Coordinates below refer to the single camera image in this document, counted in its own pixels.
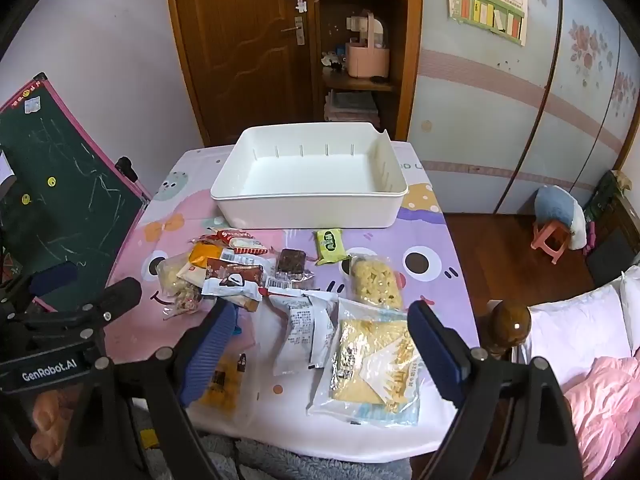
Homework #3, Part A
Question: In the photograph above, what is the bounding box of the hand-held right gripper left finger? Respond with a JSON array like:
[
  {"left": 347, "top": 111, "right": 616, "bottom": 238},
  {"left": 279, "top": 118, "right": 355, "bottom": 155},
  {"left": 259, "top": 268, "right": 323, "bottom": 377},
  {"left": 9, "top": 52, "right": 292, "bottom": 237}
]
[{"left": 60, "top": 300, "right": 241, "bottom": 480}]

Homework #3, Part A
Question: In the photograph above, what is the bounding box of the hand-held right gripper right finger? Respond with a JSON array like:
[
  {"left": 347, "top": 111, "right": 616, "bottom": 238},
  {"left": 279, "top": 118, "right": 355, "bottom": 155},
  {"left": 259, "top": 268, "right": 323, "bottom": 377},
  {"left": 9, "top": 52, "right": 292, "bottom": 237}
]
[{"left": 406, "top": 300, "right": 583, "bottom": 480}]

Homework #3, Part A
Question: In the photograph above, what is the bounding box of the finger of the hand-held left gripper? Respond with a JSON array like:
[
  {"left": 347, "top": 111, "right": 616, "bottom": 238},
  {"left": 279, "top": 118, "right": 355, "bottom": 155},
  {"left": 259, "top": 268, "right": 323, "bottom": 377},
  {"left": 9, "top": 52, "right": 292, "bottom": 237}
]
[
  {"left": 15, "top": 276, "right": 143, "bottom": 350},
  {"left": 0, "top": 261, "right": 81, "bottom": 319}
]

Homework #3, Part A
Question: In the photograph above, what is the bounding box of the large yellow noodle packet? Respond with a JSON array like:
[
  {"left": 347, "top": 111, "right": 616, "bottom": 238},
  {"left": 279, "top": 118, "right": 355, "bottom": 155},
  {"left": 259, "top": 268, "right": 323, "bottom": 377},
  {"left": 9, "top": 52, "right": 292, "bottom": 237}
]
[{"left": 306, "top": 297, "right": 422, "bottom": 428}]

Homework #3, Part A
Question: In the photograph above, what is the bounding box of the brown and white snack packet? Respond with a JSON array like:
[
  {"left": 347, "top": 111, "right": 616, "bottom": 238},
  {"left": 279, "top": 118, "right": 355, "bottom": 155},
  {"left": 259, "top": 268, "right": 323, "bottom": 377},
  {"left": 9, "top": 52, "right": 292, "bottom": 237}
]
[{"left": 200, "top": 257, "right": 266, "bottom": 313}]

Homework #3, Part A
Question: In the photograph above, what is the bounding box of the puffed rice cracker packet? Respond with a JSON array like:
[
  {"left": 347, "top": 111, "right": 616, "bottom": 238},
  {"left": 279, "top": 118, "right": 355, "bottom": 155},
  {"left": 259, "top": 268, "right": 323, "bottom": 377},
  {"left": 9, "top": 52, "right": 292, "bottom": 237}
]
[{"left": 340, "top": 255, "right": 405, "bottom": 311}]

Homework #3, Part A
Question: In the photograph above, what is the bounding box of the dark brown snack packet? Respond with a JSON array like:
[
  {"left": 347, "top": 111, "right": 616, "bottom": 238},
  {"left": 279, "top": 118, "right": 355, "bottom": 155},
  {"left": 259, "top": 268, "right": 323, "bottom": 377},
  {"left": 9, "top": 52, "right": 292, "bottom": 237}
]
[{"left": 264, "top": 247, "right": 316, "bottom": 292}]

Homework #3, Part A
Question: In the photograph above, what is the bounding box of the white plastic bin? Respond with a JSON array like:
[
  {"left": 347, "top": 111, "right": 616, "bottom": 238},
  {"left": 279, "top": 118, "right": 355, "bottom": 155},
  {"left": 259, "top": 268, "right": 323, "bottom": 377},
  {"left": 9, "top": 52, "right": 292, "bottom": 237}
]
[{"left": 210, "top": 121, "right": 409, "bottom": 231}]

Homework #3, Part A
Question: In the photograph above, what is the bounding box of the clear packet of yellow snacks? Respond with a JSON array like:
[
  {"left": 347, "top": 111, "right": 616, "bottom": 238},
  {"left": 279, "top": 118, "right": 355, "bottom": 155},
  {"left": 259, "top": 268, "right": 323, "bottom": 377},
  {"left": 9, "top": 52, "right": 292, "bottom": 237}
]
[{"left": 190, "top": 345, "right": 256, "bottom": 423}]

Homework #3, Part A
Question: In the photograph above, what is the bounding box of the clear packet of pale snacks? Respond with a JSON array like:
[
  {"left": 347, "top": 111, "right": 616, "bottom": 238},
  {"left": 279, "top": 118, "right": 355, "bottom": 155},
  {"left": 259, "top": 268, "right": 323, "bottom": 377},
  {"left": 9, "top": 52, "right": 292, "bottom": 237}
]
[{"left": 155, "top": 252, "right": 206, "bottom": 321}]

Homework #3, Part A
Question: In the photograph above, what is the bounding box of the person's left hand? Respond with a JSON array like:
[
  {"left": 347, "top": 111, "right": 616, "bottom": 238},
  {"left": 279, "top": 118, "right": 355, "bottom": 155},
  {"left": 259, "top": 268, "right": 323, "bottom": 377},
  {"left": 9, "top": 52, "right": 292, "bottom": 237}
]
[{"left": 30, "top": 385, "right": 83, "bottom": 456}]

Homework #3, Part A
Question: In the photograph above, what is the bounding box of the orange snack packet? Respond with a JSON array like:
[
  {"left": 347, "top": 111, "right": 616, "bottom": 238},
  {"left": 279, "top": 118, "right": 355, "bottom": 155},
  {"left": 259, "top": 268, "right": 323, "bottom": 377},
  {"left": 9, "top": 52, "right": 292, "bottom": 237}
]
[{"left": 187, "top": 241, "right": 223, "bottom": 281}]

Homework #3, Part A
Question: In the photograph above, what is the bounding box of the red and white snack packet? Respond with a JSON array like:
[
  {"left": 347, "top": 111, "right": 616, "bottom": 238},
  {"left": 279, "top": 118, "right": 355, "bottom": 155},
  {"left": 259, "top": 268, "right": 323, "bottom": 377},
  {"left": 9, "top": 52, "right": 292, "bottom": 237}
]
[{"left": 207, "top": 228, "right": 271, "bottom": 258}]

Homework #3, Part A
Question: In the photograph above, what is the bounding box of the black easel knob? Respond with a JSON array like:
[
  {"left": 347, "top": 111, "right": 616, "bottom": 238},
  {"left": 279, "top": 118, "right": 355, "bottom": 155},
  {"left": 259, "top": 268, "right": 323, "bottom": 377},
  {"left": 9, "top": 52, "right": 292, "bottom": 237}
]
[{"left": 115, "top": 156, "right": 138, "bottom": 183}]

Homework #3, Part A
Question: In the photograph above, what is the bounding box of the grey fluffy rug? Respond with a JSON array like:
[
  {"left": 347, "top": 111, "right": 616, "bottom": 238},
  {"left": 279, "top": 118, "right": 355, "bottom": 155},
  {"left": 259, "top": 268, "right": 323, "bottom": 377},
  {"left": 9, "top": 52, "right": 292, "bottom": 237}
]
[{"left": 192, "top": 432, "right": 416, "bottom": 480}]

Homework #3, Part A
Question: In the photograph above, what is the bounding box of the white pillow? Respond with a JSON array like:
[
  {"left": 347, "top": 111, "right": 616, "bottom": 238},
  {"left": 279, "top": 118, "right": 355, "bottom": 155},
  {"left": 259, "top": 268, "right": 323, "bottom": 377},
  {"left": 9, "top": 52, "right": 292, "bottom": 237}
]
[
  {"left": 619, "top": 265, "right": 640, "bottom": 356},
  {"left": 520, "top": 285, "right": 633, "bottom": 391}
]

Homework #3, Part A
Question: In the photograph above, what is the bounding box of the green snack packet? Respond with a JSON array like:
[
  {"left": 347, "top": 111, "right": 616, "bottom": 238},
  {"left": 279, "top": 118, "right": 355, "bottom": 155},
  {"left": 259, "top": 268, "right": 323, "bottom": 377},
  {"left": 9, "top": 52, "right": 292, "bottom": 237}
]
[{"left": 314, "top": 228, "right": 351, "bottom": 266}]

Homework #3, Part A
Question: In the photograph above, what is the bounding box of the pink plastic stool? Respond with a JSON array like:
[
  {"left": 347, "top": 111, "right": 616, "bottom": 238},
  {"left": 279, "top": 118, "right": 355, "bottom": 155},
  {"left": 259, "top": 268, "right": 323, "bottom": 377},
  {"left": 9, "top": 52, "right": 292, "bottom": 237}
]
[{"left": 531, "top": 220, "right": 573, "bottom": 265}]

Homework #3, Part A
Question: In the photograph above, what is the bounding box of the pink blanket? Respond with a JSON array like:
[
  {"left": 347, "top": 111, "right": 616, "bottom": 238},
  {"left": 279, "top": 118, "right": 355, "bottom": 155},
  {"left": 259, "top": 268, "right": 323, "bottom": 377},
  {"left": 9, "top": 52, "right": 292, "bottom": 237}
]
[{"left": 562, "top": 345, "right": 640, "bottom": 480}]

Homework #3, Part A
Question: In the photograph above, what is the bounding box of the blue and white cushion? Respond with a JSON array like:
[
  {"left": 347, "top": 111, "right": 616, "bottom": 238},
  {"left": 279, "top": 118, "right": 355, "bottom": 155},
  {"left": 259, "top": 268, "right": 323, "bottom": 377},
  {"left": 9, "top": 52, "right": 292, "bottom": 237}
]
[{"left": 534, "top": 185, "right": 587, "bottom": 251}]

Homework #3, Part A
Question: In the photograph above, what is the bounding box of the floral sliding wardrobe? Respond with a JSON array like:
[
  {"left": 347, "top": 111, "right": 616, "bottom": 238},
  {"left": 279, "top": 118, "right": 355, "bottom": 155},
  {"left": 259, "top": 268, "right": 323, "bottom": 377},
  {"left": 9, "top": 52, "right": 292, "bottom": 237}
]
[{"left": 407, "top": 0, "right": 640, "bottom": 216}]

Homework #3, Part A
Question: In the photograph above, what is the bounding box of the stack of folded towels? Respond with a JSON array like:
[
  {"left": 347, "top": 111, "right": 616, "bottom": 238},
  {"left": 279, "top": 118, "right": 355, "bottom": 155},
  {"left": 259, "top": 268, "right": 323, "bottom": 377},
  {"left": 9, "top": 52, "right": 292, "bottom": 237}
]
[{"left": 324, "top": 90, "right": 381, "bottom": 123}]

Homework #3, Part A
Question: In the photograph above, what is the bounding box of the brown wooden door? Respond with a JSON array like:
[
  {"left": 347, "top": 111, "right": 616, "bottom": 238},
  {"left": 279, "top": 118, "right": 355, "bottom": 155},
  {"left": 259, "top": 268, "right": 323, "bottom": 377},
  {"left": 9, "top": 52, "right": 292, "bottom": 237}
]
[{"left": 164, "top": 0, "right": 321, "bottom": 147}]

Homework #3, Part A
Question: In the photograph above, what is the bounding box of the brown wooden shelf unit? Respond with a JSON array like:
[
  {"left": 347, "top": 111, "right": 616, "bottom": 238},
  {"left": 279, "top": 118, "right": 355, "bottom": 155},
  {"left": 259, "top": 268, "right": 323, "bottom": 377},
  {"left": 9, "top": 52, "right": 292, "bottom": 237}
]
[{"left": 312, "top": 0, "right": 423, "bottom": 142}]

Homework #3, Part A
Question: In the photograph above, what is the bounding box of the round wooden bed post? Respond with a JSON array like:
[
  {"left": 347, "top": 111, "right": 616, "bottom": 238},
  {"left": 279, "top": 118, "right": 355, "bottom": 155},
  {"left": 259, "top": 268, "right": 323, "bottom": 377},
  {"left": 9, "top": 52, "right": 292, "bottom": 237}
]
[{"left": 487, "top": 300, "right": 533, "bottom": 361}]

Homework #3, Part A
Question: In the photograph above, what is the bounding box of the green chalkboard with pink frame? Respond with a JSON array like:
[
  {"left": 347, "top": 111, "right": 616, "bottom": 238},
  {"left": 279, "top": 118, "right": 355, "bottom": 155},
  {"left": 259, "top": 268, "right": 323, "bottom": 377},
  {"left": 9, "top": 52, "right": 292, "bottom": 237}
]
[{"left": 0, "top": 72, "right": 153, "bottom": 313}]

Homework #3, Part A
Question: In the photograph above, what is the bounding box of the pink basket with handle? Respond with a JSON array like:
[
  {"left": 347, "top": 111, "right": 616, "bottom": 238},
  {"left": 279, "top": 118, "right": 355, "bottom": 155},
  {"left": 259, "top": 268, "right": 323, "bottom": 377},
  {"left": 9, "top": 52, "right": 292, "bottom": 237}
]
[{"left": 345, "top": 10, "right": 392, "bottom": 78}]

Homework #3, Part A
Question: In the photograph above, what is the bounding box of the metal door handle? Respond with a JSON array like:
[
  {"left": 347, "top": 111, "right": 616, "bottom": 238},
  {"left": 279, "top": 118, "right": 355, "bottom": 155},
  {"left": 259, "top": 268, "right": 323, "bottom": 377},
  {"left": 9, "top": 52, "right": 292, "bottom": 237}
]
[{"left": 280, "top": 16, "right": 306, "bottom": 47}]

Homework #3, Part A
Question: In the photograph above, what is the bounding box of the wall poster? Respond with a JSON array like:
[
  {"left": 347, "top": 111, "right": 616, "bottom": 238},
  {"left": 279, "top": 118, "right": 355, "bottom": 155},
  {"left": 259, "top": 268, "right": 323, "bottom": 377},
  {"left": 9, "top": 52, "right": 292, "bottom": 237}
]
[{"left": 444, "top": 0, "right": 531, "bottom": 47}]

